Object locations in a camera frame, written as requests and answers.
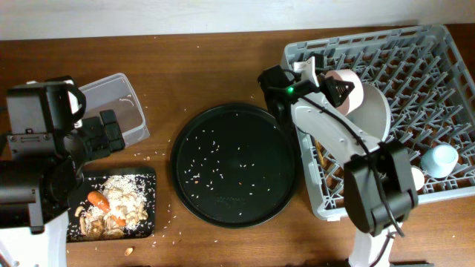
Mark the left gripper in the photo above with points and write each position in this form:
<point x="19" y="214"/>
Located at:
<point x="96" y="129"/>

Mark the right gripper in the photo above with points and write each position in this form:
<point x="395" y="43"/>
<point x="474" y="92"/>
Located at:
<point x="328" y="86"/>

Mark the pink bowl with food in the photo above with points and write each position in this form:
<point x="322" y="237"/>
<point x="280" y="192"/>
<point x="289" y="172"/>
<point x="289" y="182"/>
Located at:
<point x="356" y="96"/>

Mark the pale blue plate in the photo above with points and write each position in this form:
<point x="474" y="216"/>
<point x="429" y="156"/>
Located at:
<point x="373" y="115"/>

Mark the wooden chopstick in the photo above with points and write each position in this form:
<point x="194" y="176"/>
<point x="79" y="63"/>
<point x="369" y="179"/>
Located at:
<point x="322" y="161"/>

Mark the orange carrot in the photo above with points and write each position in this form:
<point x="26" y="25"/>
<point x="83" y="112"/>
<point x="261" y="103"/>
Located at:
<point x="101" y="202"/>

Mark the white paper cup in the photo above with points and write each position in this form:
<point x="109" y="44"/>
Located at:
<point x="418" y="177"/>

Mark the light blue cup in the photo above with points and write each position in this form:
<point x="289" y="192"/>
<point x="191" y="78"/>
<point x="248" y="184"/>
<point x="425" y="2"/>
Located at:
<point x="440" y="161"/>

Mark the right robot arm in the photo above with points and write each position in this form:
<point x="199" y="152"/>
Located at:
<point x="379" y="186"/>

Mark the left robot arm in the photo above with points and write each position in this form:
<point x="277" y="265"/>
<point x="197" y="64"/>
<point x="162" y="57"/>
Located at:
<point x="50" y="141"/>

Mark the grey dishwasher rack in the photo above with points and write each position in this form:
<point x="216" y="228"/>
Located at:
<point x="428" y="87"/>

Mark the clear plastic bin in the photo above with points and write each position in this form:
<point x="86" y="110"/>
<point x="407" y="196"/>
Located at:
<point x="116" y="93"/>

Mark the food scraps and rice pile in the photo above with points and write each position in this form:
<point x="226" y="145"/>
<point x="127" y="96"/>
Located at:
<point x="122" y="207"/>

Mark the black rectangular tray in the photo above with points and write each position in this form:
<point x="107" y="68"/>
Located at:
<point x="148" y="200"/>

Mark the peanut on table front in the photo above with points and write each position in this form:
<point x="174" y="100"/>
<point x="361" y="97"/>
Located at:
<point x="129" y="251"/>

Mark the round black serving tray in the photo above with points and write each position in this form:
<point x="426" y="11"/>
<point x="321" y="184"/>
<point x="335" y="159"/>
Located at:
<point x="233" y="166"/>

